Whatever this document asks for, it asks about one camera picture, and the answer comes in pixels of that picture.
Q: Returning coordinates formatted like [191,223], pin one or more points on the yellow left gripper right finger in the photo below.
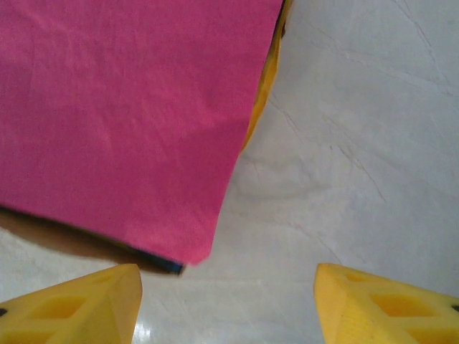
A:
[387,311]

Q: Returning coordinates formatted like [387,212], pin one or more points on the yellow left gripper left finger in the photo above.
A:
[64,311]

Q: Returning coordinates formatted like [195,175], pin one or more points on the pink napkin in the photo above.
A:
[125,118]

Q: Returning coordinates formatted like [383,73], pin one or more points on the yellow napkin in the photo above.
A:
[267,79]

